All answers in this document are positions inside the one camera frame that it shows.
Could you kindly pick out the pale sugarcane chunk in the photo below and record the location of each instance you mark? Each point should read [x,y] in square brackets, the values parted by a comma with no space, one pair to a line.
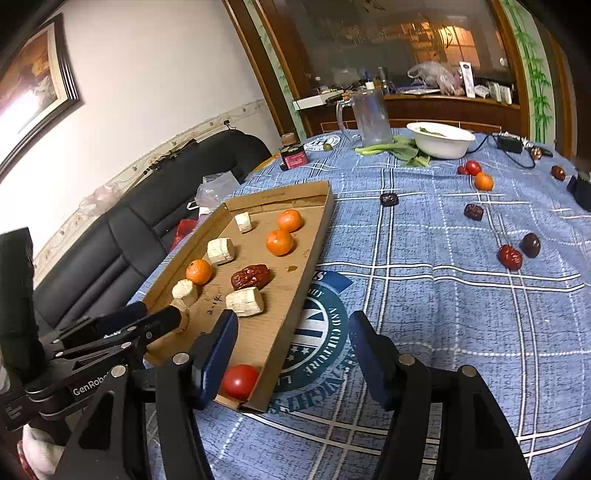
[184,292]
[247,302]
[182,318]
[219,251]
[243,222]

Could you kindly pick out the black power adapter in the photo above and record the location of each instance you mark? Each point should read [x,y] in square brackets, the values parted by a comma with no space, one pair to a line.
[510,143]

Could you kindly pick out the dark jar with pink label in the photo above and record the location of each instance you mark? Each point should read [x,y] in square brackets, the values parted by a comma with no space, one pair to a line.
[293,154]

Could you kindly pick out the clear plastic bag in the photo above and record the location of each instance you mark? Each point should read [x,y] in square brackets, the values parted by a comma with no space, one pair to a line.
[214,189]

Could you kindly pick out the wooden cabinet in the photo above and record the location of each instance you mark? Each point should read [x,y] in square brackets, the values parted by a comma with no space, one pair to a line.
[415,110]

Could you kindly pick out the red cherry tomato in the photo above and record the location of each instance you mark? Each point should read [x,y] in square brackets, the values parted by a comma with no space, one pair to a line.
[473,167]
[239,381]

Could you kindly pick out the small white bottle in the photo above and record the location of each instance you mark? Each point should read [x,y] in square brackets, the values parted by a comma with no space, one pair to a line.
[370,85]

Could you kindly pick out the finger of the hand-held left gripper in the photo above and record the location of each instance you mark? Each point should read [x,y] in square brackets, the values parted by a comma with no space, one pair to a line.
[92,325]
[157,325]

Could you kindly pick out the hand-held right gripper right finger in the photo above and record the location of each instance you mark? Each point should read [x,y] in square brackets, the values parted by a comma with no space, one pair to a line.
[367,364]

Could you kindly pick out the red plastic bag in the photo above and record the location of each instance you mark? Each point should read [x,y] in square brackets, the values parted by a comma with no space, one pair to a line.
[184,233]

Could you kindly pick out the white bowl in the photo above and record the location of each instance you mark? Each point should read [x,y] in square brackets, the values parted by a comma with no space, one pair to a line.
[441,141]

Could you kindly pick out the tall white carton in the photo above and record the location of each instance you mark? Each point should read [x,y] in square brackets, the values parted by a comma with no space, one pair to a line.
[467,81]

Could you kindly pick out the dark red date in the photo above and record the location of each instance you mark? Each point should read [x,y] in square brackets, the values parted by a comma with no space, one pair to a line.
[250,277]
[530,244]
[558,172]
[389,199]
[473,211]
[510,256]

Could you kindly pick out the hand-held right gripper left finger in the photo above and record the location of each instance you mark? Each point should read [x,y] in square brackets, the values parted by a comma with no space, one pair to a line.
[217,357]

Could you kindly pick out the framed wall picture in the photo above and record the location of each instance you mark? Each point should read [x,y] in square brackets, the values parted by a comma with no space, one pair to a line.
[32,87]

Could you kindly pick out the crumpled translucent plastic bag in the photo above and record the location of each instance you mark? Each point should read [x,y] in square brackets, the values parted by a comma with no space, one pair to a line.
[436,78]

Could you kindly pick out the black leather sofa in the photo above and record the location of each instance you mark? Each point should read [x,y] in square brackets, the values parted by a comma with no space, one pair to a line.
[115,221]

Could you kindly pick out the clear glass pitcher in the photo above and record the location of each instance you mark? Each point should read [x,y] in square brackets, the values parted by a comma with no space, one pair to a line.
[371,117]

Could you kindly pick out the cardboard box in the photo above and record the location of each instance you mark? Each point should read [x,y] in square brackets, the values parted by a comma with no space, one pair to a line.
[277,295]

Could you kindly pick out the person's left hand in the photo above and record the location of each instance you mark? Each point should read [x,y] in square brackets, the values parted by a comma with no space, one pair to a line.
[41,450]

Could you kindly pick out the orange mandarin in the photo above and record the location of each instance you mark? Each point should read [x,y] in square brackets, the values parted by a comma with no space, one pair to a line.
[199,272]
[484,181]
[279,242]
[290,220]

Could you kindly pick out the flat white box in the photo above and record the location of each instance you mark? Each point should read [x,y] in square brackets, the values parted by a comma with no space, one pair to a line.
[318,102]

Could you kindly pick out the green leafy vegetable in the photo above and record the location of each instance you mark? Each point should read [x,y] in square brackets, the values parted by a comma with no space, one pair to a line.
[401,147]

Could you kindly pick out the black box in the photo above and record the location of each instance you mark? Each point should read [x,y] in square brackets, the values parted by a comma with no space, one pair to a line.
[582,191]

